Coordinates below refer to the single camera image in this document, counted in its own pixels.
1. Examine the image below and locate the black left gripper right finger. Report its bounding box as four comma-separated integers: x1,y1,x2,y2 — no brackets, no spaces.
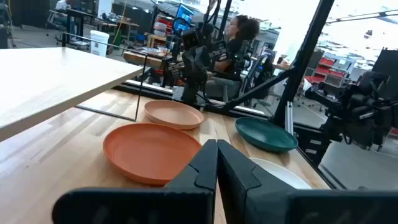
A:
216,139,398,224

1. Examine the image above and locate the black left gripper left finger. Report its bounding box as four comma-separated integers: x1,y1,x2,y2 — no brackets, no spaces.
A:
52,139,218,224

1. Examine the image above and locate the white plate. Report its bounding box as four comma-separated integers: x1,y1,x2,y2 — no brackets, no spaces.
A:
248,157,313,190

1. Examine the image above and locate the dark teal plate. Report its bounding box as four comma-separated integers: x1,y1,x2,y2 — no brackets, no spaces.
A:
234,116,299,153

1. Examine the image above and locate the orange plate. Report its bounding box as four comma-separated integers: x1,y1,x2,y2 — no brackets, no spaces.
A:
103,122,202,187

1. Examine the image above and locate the peach plate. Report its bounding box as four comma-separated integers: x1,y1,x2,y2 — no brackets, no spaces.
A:
144,99,205,131

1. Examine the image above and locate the blue screen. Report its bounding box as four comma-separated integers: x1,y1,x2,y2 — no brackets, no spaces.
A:
175,4,195,32

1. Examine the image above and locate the wooden background table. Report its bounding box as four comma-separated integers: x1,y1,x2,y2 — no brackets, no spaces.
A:
123,49,175,69

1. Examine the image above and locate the seated person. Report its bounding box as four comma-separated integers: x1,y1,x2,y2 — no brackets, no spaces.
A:
206,14,261,82

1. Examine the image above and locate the grey office chair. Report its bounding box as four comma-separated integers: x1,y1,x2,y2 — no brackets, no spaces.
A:
205,76,242,102

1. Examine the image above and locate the white bucket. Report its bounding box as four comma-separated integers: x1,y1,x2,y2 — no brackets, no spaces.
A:
90,30,110,58

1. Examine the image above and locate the person in background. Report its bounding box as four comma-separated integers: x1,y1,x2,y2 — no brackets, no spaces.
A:
55,0,78,26

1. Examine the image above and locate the rack with red bins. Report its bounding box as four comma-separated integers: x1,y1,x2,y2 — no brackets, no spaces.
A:
306,57,346,86

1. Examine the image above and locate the black rig frame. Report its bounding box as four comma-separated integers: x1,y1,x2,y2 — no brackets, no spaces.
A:
123,0,346,190

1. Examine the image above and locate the black wire dish rack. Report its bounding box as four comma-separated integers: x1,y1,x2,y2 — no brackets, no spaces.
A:
0,32,149,142

